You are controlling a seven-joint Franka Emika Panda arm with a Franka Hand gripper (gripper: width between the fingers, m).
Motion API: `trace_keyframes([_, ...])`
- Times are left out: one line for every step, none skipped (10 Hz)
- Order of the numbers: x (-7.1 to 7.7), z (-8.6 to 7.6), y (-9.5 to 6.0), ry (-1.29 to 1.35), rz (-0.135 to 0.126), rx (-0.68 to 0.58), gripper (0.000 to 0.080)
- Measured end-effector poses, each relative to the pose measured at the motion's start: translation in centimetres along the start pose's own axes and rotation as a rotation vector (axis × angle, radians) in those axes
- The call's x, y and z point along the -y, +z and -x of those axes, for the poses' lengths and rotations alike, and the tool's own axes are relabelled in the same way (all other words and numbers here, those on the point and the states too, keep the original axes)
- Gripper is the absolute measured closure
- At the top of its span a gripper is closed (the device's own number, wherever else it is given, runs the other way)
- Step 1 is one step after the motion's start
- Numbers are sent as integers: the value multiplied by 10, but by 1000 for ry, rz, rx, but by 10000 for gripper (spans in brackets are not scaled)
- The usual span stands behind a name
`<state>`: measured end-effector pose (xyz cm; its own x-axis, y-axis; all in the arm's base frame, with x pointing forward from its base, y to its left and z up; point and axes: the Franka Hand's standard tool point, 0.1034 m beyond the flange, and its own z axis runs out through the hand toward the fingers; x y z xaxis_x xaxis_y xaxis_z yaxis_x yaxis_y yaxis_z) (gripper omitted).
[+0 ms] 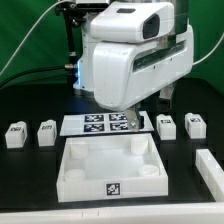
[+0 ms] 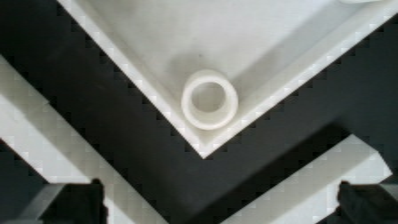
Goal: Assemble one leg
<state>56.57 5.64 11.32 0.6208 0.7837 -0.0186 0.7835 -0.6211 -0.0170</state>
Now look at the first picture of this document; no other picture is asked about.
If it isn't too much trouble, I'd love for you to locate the black camera stand pole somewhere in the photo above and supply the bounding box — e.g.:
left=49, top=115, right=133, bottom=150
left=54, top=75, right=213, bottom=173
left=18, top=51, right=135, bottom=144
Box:
left=55, top=3, right=86, bottom=83

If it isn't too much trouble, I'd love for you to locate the white marker sheet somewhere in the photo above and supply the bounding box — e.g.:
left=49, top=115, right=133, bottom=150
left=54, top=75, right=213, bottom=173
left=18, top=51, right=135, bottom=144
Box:
left=59, top=111, right=155, bottom=137

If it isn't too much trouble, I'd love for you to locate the white cable right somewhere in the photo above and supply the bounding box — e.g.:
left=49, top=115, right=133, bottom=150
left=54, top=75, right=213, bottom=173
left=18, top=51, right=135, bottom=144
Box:
left=193, top=33, right=224, bottom=67

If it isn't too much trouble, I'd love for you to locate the white cable left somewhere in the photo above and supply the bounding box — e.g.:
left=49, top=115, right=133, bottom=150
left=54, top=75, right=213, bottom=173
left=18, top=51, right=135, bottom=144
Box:
left=0, top=0, right=73, bottom=78

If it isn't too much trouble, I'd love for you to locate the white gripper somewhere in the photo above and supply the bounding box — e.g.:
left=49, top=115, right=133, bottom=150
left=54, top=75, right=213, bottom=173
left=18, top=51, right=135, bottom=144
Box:
left=93, top=25, right=193, bottom=131

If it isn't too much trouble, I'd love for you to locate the white square table top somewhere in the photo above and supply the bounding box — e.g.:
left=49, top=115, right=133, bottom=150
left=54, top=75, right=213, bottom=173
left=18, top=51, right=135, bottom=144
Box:
left=56, top=134, right=168, bottom=202

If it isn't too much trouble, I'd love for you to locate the white L-shaped obstacle wall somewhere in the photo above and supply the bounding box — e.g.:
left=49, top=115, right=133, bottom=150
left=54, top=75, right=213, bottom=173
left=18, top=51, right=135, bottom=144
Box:
left=195, top=149, right=224, bottom=202

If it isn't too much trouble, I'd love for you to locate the black cable left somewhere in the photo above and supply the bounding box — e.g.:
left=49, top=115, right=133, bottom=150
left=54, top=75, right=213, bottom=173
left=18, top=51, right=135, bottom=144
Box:
left=0, top=65, right=76, bottom=90

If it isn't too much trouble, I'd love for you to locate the white cable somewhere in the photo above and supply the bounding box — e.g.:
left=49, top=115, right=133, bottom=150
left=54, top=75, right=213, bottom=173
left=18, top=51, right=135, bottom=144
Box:
left=0, top=0, right=73, bottom=78
left=193, top=33, right=224, bottom=67

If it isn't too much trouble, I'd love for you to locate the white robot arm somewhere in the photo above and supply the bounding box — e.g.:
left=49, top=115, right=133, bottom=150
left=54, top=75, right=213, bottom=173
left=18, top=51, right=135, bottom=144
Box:
left=72, top=0, right=193, bottom=130

